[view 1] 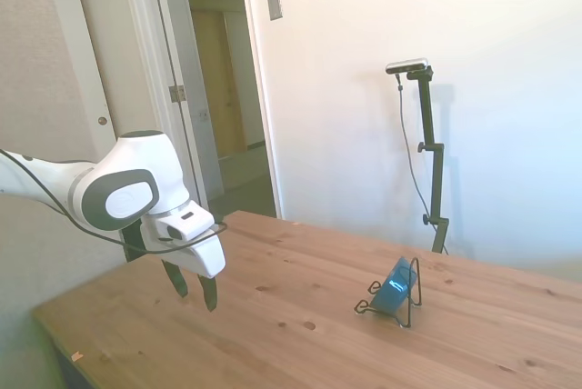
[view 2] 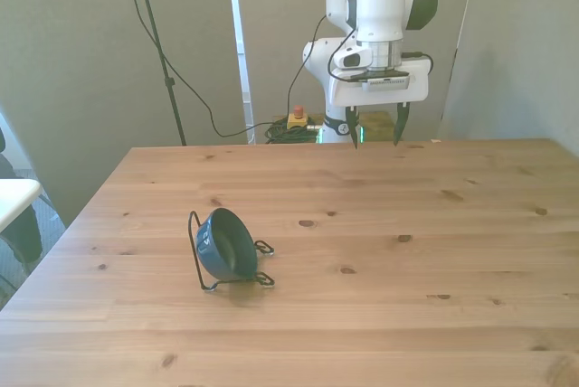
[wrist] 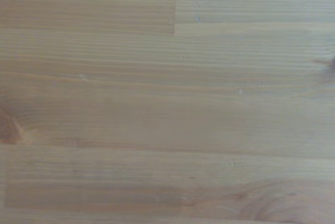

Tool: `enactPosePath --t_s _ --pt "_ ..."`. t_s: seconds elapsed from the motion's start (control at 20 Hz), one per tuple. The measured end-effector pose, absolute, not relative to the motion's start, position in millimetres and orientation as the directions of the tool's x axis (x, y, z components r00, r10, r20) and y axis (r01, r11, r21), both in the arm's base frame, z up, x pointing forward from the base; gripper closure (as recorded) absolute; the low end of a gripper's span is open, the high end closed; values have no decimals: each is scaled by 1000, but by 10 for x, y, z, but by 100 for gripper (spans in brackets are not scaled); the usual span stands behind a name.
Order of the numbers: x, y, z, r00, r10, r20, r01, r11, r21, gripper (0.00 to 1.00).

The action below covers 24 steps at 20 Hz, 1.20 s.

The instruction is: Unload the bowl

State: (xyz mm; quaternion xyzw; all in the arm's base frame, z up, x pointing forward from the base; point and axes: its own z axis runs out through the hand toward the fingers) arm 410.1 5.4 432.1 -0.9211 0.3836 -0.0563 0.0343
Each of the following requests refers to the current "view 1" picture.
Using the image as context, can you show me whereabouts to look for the black camera stand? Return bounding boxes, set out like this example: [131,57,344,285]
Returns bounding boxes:
[406,66,451,254]

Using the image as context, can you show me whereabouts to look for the brown wooden hallway door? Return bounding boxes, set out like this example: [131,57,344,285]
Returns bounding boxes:
[190,10,249,161]

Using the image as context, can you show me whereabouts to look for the blue bowl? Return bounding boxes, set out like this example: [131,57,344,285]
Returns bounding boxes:
[371,255,419,317]

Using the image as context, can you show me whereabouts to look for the grey camera cable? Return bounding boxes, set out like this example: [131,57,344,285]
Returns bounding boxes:
[395,73,433,226]

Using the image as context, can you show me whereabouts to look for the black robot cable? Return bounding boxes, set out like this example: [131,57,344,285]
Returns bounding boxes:
[0,148,228,254]

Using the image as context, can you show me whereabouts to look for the black upright box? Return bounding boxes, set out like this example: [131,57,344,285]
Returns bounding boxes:
[120,220,147,264]

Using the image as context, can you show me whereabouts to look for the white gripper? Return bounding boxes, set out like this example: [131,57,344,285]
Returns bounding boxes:
[139,200,227,314]

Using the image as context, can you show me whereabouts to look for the black wire plate stand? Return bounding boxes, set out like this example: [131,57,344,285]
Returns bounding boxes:
[353,256,424,330]

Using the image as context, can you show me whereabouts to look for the grey open door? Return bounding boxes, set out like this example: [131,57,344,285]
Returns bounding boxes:
[149,0,225,213]

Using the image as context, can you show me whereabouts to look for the silver black stand camera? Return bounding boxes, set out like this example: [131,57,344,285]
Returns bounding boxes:
[385,57,430,76]

